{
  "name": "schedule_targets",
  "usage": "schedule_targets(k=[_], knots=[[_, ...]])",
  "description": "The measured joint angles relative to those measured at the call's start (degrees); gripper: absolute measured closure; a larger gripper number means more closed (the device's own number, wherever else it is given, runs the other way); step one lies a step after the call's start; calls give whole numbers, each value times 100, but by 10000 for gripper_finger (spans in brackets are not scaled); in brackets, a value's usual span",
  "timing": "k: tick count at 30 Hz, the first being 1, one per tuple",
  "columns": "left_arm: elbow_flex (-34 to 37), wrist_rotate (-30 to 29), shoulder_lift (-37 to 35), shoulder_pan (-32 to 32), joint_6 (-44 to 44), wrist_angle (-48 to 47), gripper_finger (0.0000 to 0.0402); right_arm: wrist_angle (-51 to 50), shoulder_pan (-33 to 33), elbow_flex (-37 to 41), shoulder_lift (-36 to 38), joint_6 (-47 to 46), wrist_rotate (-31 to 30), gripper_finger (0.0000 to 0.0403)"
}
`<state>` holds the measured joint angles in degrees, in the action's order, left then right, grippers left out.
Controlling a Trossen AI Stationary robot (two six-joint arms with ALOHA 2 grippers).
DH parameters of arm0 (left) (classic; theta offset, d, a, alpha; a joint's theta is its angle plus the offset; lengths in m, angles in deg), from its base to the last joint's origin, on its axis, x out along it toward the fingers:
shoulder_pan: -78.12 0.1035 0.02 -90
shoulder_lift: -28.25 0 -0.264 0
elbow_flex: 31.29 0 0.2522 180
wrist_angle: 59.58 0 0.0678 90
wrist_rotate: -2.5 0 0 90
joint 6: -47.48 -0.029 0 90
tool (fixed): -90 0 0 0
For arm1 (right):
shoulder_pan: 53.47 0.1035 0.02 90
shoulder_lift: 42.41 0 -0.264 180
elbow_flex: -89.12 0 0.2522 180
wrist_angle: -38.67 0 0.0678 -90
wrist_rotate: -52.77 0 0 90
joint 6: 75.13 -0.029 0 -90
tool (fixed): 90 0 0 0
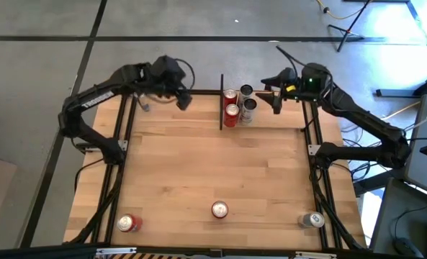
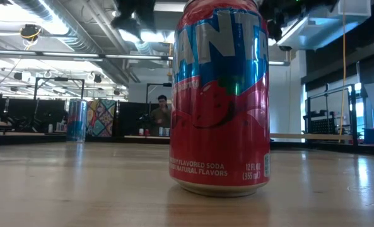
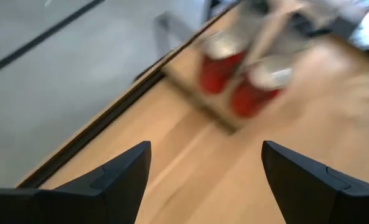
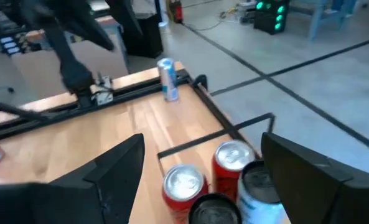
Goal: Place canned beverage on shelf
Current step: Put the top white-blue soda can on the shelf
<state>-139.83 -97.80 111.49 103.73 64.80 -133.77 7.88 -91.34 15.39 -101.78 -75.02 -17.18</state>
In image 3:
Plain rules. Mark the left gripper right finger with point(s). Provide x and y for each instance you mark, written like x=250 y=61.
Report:
x=321 y=193

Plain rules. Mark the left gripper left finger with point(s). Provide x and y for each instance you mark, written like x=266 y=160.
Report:
x=84 y=196

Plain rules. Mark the red beverage can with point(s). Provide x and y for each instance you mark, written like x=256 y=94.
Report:
x=252 y=99
x=218 y=74

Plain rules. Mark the black aluminium rig frame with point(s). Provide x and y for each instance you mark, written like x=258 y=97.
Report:
x=87 y=140

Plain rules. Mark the wooden shelf black frame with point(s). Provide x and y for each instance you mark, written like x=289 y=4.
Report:
x=215 y=105

